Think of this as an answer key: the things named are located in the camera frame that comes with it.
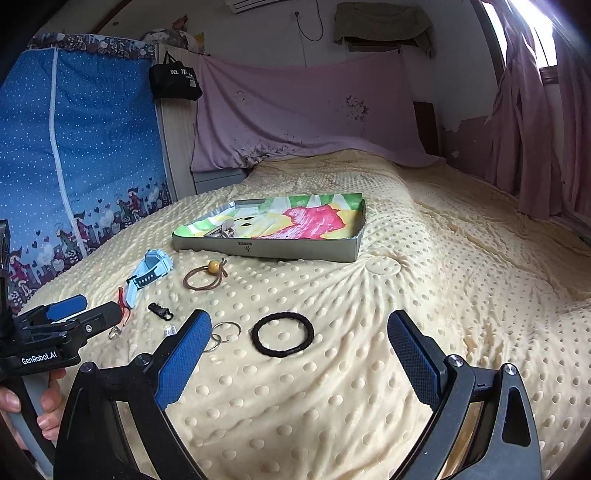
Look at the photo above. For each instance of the black tote bag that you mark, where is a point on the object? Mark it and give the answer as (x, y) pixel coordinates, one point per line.
(175, 78)

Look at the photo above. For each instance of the blue printed wardrobe cover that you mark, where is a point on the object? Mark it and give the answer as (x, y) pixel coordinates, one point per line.
(83, 161)

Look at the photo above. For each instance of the small black clip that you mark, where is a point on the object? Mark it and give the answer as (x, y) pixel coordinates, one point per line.
(161, 311)

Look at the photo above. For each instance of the pile of stuffed toys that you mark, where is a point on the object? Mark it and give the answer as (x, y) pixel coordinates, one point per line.
(171, 37)

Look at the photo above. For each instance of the wooden headboard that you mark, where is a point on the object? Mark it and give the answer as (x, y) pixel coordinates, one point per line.
(178, 147)

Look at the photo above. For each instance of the pink hanging sheet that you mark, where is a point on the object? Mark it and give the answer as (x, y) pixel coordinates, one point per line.
(300, 115)

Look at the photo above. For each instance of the grey carabiner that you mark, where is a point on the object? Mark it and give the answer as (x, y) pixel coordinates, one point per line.
(224, 229)

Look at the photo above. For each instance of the person's left hand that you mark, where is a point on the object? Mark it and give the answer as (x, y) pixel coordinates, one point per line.
(51, 401)

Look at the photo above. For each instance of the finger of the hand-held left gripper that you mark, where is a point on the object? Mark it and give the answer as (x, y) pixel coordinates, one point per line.
(99, 318)
(67, 307)

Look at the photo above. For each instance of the pink curtain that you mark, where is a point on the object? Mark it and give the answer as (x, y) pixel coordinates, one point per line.
(535, 129)

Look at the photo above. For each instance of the white air conditioner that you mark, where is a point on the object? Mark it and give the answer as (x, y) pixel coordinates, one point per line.
(247, 4)

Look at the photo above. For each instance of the colourful painted paper lining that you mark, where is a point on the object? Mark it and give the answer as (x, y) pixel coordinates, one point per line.
(300, 219)

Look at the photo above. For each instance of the grey metal tray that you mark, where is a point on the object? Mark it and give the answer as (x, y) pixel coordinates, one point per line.
(295, 242)

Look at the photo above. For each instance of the light blue wrist watch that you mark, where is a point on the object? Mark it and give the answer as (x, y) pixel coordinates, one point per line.
(147, 272)

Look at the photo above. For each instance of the yellow dotted blanket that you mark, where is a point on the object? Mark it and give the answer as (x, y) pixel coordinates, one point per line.
(415, 277)

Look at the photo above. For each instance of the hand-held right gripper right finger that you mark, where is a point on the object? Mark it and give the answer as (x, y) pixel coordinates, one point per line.
(413, 360)

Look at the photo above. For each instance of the green draped cloth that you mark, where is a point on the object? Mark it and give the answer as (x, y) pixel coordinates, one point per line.
(383, 25)

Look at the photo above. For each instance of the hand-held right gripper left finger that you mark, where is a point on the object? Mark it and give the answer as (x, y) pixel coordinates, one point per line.
(184, 353)

